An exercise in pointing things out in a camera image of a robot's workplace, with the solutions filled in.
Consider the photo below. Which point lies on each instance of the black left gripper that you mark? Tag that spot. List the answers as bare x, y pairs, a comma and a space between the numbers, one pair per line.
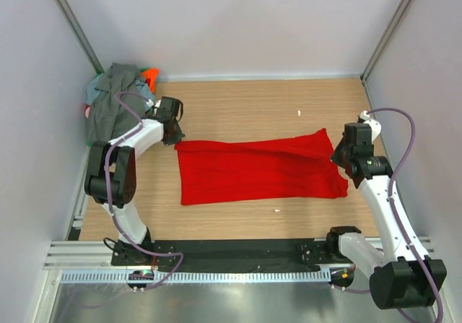
177, 137

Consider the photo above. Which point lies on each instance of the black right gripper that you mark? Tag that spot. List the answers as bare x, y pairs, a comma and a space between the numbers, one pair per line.
336, 157

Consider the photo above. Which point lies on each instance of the red t-shirt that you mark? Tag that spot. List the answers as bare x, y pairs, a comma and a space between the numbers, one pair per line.
216, 172

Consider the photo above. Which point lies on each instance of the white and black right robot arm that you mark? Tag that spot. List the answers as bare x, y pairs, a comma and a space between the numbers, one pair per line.
402, 275

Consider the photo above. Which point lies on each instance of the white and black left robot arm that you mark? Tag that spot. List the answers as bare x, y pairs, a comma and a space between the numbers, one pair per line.
111, 175

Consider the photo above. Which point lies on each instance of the orange garment in basket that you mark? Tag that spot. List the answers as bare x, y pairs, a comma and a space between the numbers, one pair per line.
150, 76

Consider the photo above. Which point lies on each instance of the grey t-shirt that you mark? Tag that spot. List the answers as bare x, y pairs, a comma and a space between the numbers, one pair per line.
112, 110

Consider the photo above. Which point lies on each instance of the light blue garment in basket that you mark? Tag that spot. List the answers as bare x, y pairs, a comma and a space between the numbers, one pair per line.
94, 90

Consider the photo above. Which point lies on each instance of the green plastic basket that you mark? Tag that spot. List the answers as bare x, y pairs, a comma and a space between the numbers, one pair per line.
90, 110

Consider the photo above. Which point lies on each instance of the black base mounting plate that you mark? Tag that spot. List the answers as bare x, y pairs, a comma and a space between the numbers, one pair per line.
231, 256

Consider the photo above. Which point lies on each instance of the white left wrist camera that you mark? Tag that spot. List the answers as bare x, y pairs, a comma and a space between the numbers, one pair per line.
152, 104

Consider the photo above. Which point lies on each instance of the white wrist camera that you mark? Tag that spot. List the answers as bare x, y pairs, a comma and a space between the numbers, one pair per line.
152, 104
366, 117

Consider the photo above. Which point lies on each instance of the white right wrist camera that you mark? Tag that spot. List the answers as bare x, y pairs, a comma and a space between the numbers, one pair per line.
366, 117

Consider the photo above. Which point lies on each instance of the white slotted cable duct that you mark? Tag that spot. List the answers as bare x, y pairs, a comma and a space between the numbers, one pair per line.
145, 276

